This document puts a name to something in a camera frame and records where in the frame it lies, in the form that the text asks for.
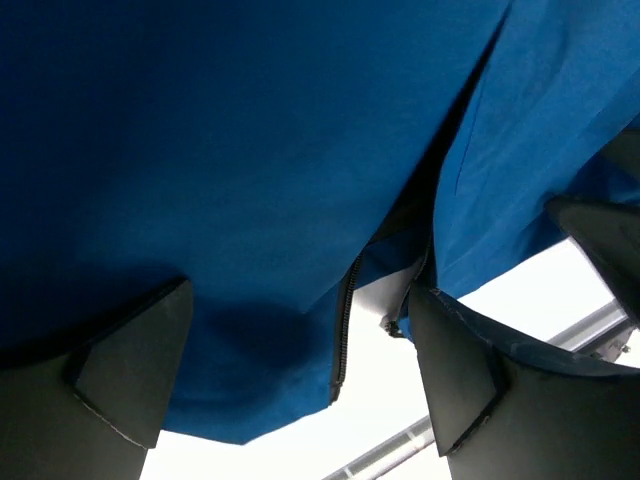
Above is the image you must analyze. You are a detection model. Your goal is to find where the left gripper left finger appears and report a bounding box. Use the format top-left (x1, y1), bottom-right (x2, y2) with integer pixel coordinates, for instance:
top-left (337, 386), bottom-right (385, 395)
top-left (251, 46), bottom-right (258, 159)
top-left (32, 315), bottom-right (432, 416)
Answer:
top-left (1, 277), bottom-right (194, 479)

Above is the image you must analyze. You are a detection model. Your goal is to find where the blue and black jacket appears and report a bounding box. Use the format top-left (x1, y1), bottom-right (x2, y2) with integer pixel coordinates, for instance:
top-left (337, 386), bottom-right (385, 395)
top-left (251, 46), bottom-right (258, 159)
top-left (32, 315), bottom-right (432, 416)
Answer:
top-left (1, 1), bottom-right (639, 444)

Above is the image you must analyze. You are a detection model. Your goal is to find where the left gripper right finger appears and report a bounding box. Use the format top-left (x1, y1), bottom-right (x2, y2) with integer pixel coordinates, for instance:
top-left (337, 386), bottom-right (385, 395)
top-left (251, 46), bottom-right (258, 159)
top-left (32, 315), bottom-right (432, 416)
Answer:
top-left (407, 282), bottom-right (640, 480)

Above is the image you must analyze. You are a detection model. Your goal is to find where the aluminium front rail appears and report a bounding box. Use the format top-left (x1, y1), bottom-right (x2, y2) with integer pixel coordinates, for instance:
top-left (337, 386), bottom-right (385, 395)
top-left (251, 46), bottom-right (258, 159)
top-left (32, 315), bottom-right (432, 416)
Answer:
top-left (319, 301), bottom-right (640, 480)

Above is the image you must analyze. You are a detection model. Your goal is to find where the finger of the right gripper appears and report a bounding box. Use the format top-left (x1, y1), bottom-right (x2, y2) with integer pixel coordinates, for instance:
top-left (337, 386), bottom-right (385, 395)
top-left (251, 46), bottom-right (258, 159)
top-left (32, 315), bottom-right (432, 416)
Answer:
top-left (544, 129), bottom-right (640, 331)

